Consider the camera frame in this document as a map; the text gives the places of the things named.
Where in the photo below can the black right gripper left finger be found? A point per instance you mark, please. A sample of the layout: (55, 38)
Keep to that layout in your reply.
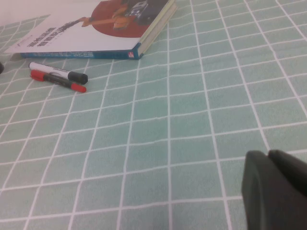
(268, 196)

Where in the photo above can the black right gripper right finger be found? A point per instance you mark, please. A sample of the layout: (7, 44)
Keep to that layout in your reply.
(292, 165)

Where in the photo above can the red black marker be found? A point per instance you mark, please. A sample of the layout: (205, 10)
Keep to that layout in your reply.
(57, 81)

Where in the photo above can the black mesh pen holder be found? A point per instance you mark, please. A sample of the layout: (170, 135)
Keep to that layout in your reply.
(1, 68)

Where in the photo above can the green checked tablecloth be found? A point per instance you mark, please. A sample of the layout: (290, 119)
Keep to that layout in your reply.
(168, 119)

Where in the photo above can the white marker black cap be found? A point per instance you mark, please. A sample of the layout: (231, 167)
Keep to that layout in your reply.
(48, 67)

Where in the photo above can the white red robot book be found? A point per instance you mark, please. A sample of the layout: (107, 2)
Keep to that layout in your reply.
(72, 31)

